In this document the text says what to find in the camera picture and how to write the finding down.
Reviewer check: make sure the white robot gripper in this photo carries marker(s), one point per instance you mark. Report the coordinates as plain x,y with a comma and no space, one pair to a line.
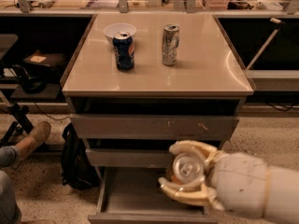
241,181

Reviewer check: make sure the orange soda can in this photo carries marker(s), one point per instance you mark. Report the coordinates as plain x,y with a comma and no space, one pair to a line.
186,169

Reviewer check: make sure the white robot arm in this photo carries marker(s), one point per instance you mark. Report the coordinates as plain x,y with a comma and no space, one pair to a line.
282,195

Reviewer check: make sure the bottom open grey drawer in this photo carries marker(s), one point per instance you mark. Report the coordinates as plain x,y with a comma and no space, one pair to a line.
133,196

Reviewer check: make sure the middle grey drawer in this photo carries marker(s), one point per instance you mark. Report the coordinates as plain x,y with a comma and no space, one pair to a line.
128,158

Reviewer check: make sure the grey drawer cabinet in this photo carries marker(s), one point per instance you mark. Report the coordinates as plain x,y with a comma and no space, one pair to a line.
206,80

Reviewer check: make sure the top grey drawer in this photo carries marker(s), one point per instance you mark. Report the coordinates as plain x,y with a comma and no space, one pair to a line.
153,127

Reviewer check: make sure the silver tall can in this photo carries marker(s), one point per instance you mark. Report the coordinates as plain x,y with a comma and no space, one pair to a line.
170,44

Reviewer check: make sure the blue Pepsi can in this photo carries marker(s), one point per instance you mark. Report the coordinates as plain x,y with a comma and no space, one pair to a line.
124,49

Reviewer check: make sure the black backpack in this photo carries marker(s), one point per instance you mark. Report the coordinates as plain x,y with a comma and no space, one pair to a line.
77,171

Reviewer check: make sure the brown shoe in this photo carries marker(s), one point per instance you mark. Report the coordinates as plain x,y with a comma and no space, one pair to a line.
34,139

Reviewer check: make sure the white bowl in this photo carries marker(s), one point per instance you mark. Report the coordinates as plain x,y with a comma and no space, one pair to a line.
114,28

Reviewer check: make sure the dark box with label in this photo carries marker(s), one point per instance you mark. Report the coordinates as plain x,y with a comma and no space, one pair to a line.
53,60

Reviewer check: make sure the black headphones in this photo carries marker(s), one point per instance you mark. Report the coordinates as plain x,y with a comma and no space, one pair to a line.
29,84

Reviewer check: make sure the black chair base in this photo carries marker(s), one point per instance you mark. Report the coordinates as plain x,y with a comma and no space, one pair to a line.
21,122

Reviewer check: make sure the person's leg in jeans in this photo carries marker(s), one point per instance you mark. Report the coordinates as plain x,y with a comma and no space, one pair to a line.
9,210

